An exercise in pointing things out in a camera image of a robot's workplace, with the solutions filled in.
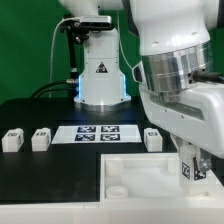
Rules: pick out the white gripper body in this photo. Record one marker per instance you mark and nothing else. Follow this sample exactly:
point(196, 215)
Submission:
point(198, 116)

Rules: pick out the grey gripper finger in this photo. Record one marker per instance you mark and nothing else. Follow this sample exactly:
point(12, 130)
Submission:
point(203, 160)
point(176, 141)

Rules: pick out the white square table top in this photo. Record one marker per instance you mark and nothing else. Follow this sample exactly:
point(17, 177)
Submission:
point(147, 176)

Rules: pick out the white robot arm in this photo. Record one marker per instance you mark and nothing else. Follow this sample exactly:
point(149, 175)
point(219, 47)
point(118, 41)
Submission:
point(179, 91)

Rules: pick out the white obstacle fence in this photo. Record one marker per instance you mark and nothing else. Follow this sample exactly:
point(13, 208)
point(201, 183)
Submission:
point(141, 211)

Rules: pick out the white sheet with markers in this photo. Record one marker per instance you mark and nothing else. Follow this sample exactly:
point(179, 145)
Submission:
point(97, 134)

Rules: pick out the black camera on stand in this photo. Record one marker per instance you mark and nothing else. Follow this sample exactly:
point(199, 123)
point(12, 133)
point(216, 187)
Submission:
point(77, 30)

